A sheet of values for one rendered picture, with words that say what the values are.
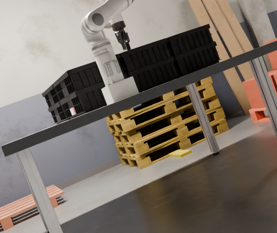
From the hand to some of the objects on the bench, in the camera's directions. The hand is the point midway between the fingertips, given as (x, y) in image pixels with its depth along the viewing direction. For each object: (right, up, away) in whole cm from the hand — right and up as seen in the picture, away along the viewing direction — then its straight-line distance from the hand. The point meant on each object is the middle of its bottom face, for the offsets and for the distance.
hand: (126, 47), depth 221 cm
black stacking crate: (+10, -23, +12) cm, 28 cm away
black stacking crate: (-30, -38, +37) cm, 61 cm away
